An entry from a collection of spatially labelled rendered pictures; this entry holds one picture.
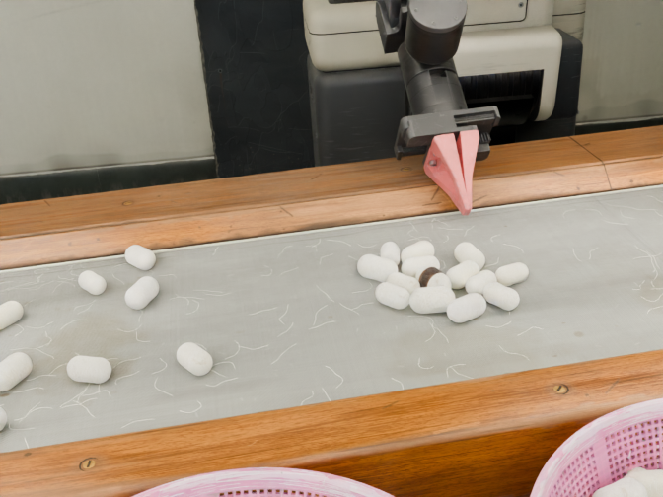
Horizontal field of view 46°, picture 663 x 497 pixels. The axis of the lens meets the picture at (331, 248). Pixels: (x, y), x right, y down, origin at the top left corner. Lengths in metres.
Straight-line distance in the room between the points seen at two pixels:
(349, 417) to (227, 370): 0.13
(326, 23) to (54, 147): 1.56
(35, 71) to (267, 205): 2.07
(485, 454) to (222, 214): 0.40
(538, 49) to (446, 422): 0.89
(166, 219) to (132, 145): 2.04
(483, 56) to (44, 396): 0.89
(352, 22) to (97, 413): 1.09
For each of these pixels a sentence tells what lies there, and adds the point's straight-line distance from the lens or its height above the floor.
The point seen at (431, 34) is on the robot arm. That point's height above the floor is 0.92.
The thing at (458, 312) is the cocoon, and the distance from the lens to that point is 0.64.
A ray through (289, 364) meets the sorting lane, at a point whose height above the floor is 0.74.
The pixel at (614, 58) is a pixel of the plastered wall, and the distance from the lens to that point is 3.01.
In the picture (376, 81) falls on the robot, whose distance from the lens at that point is 1.57.
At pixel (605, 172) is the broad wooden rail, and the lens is 0.90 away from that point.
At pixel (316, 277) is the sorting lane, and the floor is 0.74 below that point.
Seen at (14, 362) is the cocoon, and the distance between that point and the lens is 0.64.
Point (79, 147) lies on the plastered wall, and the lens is 2.88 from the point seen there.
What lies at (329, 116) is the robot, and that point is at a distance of 1.58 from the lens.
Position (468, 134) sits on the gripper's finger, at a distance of 0.80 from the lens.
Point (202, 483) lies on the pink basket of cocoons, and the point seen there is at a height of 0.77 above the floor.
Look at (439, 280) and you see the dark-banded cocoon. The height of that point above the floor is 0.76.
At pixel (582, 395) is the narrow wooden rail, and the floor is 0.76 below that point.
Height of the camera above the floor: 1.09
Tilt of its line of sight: 28 degrees down
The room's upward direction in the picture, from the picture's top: 4 degrees counter-clockwise
